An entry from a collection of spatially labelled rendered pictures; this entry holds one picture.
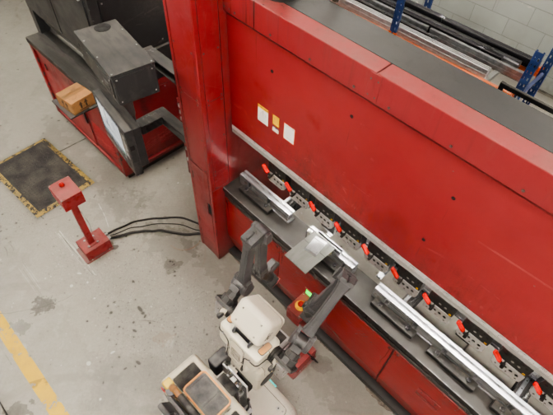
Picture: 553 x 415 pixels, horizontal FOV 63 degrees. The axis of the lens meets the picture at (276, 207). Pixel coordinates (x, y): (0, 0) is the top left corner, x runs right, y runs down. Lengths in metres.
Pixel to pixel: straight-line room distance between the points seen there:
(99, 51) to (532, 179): 2.12
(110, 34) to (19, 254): 2.30
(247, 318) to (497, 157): 1.26
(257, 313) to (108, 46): 1.61
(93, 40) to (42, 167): 2.45
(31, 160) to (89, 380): 2.40
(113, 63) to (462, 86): 1.68
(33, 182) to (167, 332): 2.10
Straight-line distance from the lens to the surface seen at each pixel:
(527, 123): 1.86
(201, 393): 2.55
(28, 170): 5.05
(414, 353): 2.77
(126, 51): 2.65
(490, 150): 1.75
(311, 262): 2.76
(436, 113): 1.79
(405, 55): 2.01
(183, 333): 3.66
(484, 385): 2.80
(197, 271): 3.90
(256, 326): 2.16
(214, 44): 2.55
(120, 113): 2.86
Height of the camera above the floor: 3.34
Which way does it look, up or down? 51 degrees down
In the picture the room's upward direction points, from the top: 4 degrees clockwise
